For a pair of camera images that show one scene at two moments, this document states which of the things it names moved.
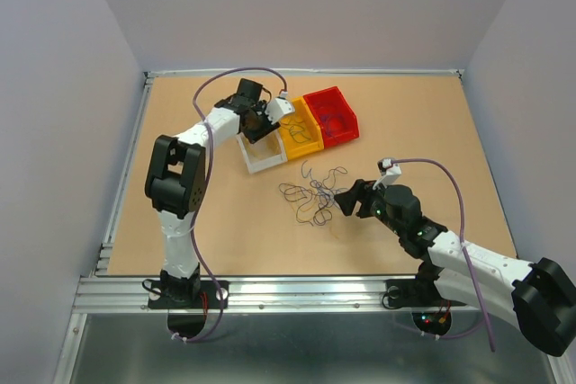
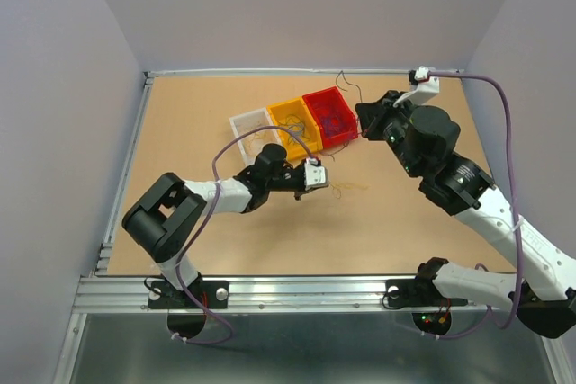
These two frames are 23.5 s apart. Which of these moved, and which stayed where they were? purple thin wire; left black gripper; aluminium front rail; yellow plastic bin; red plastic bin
Moved: left black gripper; purple thin wire
Stayed: aluminium front rail; yellow plastic bin; red plastic bin
